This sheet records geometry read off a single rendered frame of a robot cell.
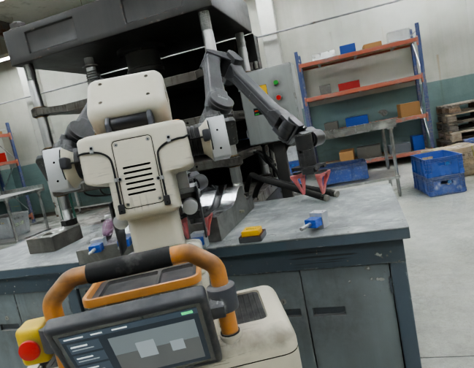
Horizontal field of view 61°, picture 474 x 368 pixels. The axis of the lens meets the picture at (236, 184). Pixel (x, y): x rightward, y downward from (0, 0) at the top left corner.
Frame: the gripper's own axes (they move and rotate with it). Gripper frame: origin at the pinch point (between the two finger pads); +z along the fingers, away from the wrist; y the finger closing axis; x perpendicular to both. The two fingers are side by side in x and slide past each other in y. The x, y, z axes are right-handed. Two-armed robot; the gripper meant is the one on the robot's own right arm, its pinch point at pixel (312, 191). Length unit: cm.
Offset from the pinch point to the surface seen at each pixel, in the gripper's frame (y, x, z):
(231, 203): 41.2, -1.0, 3.4
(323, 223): -2.2, 0.8, 10.7
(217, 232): 31.0, 18.7, 9.0
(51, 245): 114, 46, 9
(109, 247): 64, 44, 7
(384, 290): -17.2, -4.5, 35.2
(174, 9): 86, -34, -92
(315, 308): 4.3, 5.1, 40.7
